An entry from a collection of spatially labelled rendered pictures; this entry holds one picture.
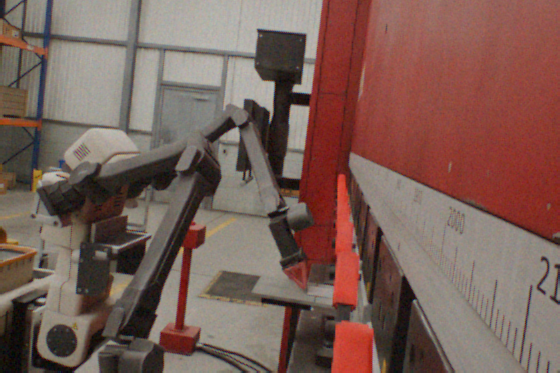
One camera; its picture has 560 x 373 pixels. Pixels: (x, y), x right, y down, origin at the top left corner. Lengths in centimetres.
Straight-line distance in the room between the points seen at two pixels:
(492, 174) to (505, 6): 6
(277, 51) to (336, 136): 53
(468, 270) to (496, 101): 6
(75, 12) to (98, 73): 124
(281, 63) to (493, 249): 229
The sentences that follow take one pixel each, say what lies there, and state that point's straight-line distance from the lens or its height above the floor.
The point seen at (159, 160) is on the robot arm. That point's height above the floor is 133.
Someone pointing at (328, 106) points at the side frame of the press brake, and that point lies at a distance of 224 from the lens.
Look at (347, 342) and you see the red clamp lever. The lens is 30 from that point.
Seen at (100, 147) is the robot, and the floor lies 133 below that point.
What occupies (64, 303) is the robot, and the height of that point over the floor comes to 84.
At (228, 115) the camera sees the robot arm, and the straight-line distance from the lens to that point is 173.
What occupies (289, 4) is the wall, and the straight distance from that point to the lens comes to 901.
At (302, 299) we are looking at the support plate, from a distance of 136.
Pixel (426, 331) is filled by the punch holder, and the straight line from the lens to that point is 25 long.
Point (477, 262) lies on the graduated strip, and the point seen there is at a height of 139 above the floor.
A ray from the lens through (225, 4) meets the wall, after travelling 922.
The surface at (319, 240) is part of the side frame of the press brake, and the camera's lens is 227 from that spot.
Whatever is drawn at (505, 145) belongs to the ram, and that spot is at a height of 143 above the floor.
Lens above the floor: 142
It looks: 3 degrees down
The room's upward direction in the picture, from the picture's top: 7 degrees clockwise
